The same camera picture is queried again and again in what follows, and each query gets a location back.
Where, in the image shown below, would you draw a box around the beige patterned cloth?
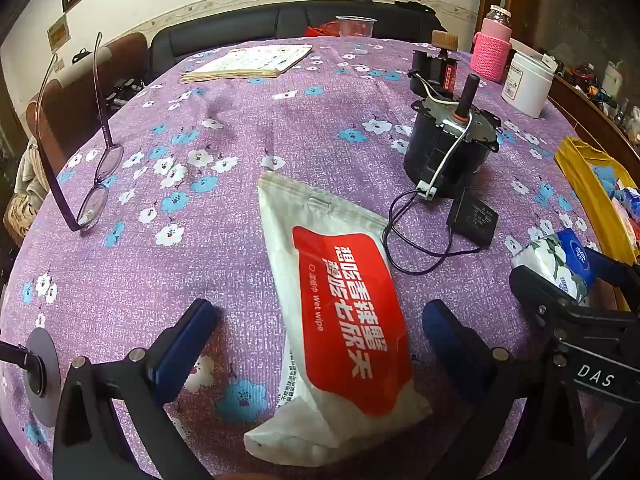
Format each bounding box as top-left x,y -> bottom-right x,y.
4,142 -> 51,246

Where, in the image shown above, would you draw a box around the white plastic jar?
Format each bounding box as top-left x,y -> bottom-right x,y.
501,50 -> 557,119

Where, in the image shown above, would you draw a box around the clear plastic cup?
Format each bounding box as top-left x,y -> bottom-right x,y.
336,15 -> 377,39

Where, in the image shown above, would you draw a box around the thin black wire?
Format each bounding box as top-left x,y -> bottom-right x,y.
382,187 -> 481,275

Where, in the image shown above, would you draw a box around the black red small device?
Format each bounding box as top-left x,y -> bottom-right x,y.
409,50 -> 460,97

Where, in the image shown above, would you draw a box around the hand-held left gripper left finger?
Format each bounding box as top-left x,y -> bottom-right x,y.
52,299 -> 218,480

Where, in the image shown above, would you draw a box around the black electric motor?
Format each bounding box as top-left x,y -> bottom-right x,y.
402,74 -> 501,196

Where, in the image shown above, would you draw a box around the grey round disc stand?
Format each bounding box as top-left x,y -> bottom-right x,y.
24,329 -> 62,428

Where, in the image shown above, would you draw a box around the white red wet wipe pack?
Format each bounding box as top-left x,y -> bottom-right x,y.
244,170 -> 433,465

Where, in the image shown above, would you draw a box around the bottle with pink knitted sleeve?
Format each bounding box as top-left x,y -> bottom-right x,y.
471,5 -> 513,84

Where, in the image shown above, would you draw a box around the purple frame eyeglasses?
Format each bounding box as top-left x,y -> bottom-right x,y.
34,31 -> 124,233

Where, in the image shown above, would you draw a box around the brown wooden cabinet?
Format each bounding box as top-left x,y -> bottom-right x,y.
480,0 -> 640,161

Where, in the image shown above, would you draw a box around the black metal tools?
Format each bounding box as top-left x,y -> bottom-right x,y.
107,77 -> 146,107

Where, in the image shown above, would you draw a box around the black capacitor box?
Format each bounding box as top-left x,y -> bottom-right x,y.
446,189 -> 499,247

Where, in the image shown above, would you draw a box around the wooden cork stopper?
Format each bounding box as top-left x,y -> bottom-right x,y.
431,30 -> 459,52

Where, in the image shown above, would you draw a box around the purple floral tablecloth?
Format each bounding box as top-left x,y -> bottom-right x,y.
0,36 -> 632,480

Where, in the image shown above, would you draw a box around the floral blue tissue packet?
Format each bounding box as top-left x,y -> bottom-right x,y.
511,229 -> 598,305

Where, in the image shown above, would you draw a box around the clutter of small tools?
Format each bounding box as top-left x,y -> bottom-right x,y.
560,57 -> 640,131

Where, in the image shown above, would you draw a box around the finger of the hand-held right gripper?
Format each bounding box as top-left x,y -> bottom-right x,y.
585,249 -> 628,283
510,265 -> 571,333

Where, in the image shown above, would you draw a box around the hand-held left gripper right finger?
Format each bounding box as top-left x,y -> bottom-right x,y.
422,300 -> 586,480

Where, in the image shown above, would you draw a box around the yellow wall sign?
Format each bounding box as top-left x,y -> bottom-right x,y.
47,14 -> 71,52

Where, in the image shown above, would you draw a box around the black leather sofa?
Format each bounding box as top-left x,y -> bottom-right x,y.
150,2 -> 446,86

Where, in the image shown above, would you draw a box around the yellow cardboard box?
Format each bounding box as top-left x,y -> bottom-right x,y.
554,136 -> 640,311

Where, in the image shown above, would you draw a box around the brown wooden chair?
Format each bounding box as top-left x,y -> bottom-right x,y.
25,32 -> 148,176

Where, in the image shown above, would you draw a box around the paper booklet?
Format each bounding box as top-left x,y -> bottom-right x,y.
180,44 -> 313,84

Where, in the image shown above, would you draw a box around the white kettle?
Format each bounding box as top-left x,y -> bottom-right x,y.
602,60 -> 624,97

